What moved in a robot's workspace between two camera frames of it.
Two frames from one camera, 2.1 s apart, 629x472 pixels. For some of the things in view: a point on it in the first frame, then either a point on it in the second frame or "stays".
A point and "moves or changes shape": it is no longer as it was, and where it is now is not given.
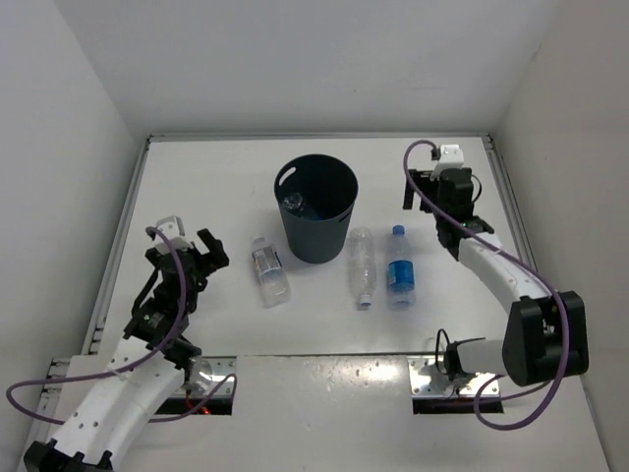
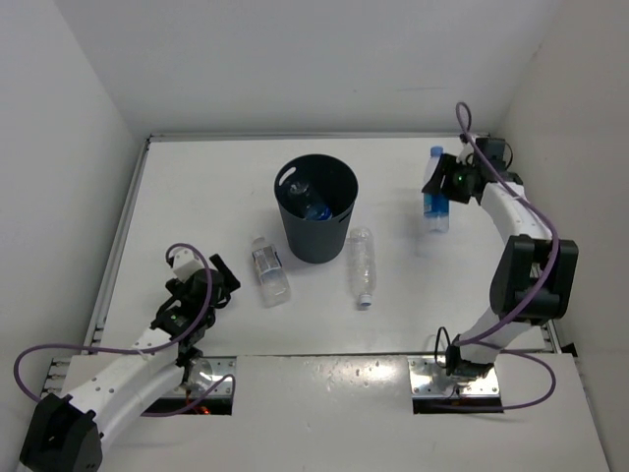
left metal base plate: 208,372 stays
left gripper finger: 214,247 to 230,280
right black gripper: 423,180 to 447,164
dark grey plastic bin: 316,195 stays
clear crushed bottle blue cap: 362,264 stays
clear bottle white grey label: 273,282 stays
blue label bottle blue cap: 401,283 moves or changes shape
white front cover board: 356,414 stays
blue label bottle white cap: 293,202 to 309,203
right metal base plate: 427,381 stays
